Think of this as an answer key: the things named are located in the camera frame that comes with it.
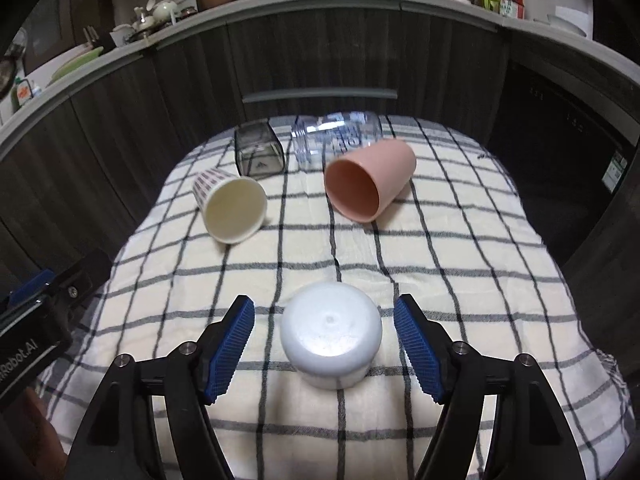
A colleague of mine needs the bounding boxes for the orange label bottle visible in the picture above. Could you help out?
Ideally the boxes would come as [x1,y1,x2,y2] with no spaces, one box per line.
[12,77,44,112]

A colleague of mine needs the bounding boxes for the dark wooden kitchen cabinet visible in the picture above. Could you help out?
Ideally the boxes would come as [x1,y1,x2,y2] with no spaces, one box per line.
[0,1,511,286]

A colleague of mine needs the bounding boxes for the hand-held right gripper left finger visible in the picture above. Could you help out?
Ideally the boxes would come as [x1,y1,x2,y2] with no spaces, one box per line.
[64,294,257,480]

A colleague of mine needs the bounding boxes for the white cup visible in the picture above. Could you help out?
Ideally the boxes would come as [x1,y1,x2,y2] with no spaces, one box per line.
[279,281,384,391]

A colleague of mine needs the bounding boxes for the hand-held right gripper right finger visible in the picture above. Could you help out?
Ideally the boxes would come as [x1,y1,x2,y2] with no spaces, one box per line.
[393,293,589,480]

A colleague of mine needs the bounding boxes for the dark smoky square cup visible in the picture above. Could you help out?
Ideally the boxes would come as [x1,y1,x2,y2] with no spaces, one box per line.
[234,122,286,178]

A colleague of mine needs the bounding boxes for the green plate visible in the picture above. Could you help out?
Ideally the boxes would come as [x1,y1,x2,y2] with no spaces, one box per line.
[50,46,105,81]

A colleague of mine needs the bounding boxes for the cream striped paper cup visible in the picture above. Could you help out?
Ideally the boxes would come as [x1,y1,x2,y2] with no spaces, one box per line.
[192,168,268,245]

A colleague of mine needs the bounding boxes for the grey cabinet handle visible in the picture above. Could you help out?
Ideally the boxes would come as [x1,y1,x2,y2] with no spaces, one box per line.
[241,87,399,105]

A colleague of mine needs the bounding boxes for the white teapot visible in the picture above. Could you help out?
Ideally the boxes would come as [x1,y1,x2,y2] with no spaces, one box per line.
[152,0,181,25]

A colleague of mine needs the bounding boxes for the clear printed plastic cup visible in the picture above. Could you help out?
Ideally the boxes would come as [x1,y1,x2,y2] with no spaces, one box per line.
[291,111,383,171]

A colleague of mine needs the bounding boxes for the checked white tablecloth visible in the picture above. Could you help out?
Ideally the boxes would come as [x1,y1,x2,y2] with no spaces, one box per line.
[37,115,633,480]

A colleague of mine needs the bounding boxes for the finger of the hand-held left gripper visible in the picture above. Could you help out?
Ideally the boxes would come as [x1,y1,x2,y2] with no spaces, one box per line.
[7,249,115,333]

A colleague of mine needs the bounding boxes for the pink cup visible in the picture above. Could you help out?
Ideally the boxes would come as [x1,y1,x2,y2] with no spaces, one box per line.
[323,140,418,224]

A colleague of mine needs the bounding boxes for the black built-in appliance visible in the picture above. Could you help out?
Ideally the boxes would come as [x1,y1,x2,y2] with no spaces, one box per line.
[487,57,635,273]

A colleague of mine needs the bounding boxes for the person's left forearm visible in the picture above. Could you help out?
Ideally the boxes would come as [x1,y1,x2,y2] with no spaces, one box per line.
[15,389,68,480]

